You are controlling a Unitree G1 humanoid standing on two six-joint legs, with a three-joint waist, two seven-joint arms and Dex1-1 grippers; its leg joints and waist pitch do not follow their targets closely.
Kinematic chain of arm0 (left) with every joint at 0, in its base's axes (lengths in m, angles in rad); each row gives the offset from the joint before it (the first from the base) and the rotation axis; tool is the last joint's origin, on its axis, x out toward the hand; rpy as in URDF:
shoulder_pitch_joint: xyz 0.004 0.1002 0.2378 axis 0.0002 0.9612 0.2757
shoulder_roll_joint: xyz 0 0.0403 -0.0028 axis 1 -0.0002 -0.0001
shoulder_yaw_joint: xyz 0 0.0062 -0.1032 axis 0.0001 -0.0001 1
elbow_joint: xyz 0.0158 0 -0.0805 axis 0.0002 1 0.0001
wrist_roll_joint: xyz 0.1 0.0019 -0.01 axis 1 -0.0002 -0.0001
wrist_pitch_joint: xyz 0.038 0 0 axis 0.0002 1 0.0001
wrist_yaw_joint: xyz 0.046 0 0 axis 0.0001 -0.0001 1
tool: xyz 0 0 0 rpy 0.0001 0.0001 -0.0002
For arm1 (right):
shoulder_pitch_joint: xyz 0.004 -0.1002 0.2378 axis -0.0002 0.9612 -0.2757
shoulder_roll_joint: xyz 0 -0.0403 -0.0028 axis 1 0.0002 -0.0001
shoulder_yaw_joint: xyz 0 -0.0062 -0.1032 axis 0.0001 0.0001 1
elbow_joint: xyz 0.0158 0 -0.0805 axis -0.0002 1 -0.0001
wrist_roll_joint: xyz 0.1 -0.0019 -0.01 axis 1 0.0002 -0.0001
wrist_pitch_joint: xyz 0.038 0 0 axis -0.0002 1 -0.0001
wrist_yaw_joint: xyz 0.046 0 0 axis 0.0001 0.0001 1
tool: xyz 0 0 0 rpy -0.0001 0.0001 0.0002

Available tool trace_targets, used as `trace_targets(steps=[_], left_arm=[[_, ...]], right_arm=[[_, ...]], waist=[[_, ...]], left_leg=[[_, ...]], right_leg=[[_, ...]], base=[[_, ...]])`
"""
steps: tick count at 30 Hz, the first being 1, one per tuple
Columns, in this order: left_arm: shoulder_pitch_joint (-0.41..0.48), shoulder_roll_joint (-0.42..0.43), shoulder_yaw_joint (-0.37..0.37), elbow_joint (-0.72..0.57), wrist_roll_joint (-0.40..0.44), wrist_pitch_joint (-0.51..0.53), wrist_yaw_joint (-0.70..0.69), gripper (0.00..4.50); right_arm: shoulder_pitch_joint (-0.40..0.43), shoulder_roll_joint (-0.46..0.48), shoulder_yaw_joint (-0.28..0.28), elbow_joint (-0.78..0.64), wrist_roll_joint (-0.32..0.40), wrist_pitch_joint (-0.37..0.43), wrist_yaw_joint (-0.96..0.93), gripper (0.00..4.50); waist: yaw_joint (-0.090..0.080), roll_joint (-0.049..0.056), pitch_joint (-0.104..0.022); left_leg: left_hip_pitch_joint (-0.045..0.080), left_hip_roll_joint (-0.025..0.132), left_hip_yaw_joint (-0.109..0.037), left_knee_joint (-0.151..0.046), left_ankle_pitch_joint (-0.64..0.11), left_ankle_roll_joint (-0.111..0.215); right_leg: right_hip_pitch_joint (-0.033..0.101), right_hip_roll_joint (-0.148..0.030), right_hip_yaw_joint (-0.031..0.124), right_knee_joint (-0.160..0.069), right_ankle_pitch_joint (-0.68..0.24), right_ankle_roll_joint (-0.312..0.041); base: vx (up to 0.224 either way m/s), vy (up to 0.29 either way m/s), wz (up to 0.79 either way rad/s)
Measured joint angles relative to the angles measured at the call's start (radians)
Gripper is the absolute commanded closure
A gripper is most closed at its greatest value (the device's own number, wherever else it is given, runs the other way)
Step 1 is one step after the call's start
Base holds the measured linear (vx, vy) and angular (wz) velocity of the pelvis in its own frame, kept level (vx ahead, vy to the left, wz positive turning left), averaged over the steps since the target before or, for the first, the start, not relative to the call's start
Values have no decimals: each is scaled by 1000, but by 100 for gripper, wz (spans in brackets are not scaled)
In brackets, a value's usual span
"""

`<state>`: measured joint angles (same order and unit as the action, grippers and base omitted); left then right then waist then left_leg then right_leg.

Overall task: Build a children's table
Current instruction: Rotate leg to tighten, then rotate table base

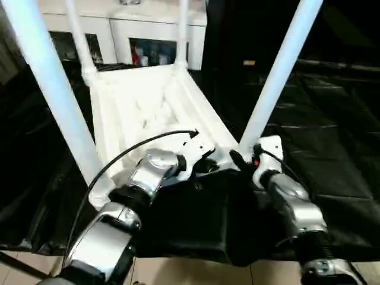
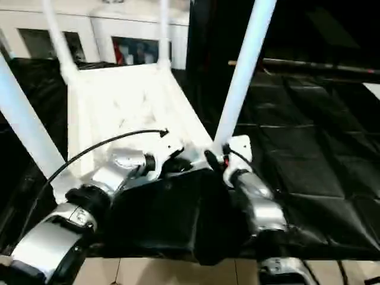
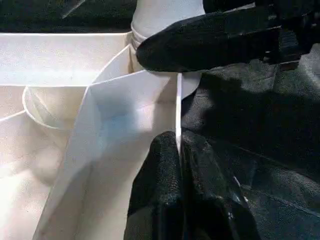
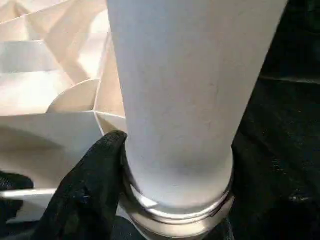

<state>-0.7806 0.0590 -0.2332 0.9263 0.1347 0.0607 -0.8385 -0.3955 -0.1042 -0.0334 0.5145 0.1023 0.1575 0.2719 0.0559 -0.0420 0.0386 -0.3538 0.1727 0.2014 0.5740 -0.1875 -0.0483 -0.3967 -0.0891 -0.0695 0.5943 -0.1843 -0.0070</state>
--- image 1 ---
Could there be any white plastic table leg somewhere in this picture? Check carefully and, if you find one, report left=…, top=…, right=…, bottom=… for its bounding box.
left=239, top=0, right=324, bottom=160
left=1, top=0, right=115, bottom=205
left=64, top=0, right=99, bottom=81
left=175, top=0, right=191, bottom=71

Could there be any black work mat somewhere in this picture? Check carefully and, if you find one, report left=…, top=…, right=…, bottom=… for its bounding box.
left=0, top=58, right=380, bottom=268

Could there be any dark long rod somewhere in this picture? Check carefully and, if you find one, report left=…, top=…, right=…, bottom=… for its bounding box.
left=296, top=58, right=380, bottom=75

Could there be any white glass door cabinet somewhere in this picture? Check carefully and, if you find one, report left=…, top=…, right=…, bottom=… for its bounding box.
left=40, top=0, right=208, bottom=71

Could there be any dark grey robot torso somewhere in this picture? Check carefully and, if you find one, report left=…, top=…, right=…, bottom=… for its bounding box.
left=35, top=276, right=80, bottom=285

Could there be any beige curtain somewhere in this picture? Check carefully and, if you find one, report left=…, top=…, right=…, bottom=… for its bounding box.
left=0, top=8, right=30, bottom=87

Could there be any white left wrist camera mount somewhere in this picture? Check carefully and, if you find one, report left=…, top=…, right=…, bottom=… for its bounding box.
left=177, top=135, right=217, bottom=181

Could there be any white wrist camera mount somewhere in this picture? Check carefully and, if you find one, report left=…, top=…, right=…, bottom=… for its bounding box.
left=251, top=135, right=285, bottom=190
left=177, top=135, right=217, bottom=181

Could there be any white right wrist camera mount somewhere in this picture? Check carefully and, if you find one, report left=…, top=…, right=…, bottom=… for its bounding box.
left=251, top=135, right=285, bottom=190

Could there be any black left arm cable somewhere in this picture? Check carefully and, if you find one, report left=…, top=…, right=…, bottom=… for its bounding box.
left=61, top=128, right=200, bottom=277

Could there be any black metal table frame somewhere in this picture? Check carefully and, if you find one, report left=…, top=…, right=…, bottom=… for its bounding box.
left=0, top=251, right=47, bottom=278

